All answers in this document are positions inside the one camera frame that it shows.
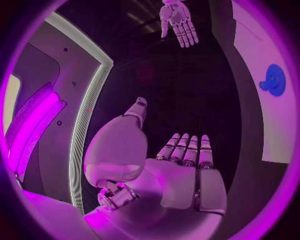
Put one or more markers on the blue gear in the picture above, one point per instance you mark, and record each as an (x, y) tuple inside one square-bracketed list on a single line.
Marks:
[(275, 80)]

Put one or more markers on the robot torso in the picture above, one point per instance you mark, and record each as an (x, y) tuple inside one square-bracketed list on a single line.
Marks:
[(77, 61)]

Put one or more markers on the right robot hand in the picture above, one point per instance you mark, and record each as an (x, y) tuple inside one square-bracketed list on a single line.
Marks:
[(177, 15)]

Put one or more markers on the white task board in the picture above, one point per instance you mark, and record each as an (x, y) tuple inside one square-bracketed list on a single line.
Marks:
[(269, 120)]

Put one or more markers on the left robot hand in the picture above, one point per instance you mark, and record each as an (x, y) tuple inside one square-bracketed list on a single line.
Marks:
[(168, 180)]

